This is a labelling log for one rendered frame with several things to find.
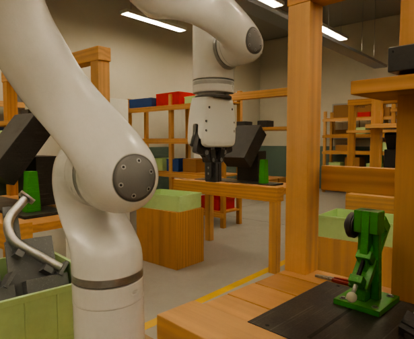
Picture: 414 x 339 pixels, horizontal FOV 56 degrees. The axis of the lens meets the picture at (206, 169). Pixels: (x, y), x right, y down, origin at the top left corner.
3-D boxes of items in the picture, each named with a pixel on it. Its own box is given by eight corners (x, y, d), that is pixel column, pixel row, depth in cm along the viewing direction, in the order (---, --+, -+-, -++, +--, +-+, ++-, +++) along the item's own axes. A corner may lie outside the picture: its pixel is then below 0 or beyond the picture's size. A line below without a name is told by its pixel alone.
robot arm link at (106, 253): (88, 296, 59) (81, 137, 57) (48, 264, 73) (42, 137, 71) (156, 276, 67) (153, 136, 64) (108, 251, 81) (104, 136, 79)
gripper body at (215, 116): (217, 95, 86) (217, 146, 87) (182, 91, 79) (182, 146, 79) (244, 92, 81) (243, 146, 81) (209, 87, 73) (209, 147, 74)
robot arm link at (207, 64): (246, 80, 78) (215, 85, 85) (246, 13, 77) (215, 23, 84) (214, 75, 73) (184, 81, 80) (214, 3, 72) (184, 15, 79)
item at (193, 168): (221, 229, 615) (222, 83, 600) (124, 210, 777) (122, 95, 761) (242, 223, 656) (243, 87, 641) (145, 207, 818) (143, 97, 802)
